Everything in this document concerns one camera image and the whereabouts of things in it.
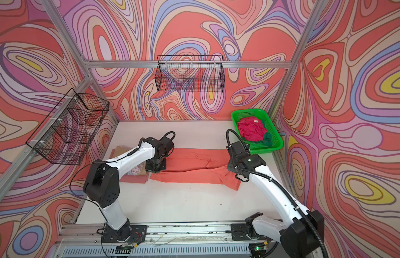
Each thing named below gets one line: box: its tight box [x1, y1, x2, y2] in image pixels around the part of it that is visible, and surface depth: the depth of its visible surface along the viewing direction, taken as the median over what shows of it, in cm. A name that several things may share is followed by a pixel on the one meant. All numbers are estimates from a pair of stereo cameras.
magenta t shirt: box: [237, 116, 267, 142], surface depth 109 cm
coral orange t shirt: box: [150, 147, 241, 191], surface depth 89 cm
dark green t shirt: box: [250, 131, 273, 147], surface depth 106 cm
